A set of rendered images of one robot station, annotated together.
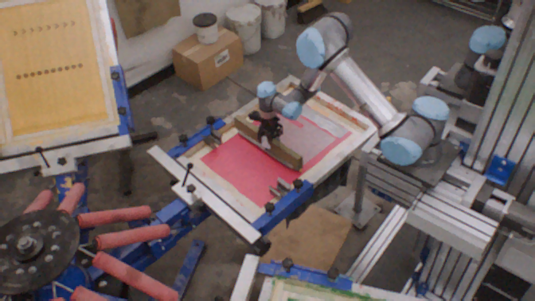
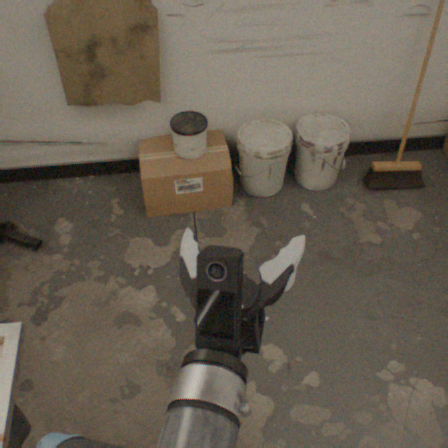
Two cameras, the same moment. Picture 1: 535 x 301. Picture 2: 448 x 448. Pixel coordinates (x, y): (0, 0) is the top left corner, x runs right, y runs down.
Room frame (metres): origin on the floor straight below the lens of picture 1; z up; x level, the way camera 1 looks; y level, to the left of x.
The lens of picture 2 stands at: (1.67, -1.00, 2.17)
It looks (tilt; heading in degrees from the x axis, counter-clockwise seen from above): 48 degrees down; 35
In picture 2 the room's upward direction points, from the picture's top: straight up
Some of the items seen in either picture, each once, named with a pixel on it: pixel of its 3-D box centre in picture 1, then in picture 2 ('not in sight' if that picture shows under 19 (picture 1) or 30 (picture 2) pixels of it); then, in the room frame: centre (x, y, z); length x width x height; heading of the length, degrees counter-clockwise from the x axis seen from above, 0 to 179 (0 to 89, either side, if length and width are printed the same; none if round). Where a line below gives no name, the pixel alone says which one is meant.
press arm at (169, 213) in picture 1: (177, 209); not in sight; (1.13, 0.38, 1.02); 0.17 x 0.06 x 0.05; 131
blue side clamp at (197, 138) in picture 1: (199, 140); not in sight; (1.55, 0.33, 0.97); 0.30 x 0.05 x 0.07; 131
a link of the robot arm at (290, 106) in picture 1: (289, 104); not in sight; (1.39, -0.09, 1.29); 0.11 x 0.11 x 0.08; 46
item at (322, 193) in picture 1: (314, 182); not in sight; (1.40, -0.20, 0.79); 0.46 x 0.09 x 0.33; 131
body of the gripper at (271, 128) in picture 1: (270, 124); not in sight; (1.45, -0.01, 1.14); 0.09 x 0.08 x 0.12; 41
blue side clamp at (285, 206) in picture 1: (284, 206); not in sight; (1.13, -0.04, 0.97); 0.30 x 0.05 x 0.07; 131
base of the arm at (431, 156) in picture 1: (421, 142); not in sight; (1.12, -0.53, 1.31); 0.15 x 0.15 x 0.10
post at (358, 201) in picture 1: (364, 161); not in sight; (1.78, -0.54, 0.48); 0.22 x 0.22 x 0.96; 41
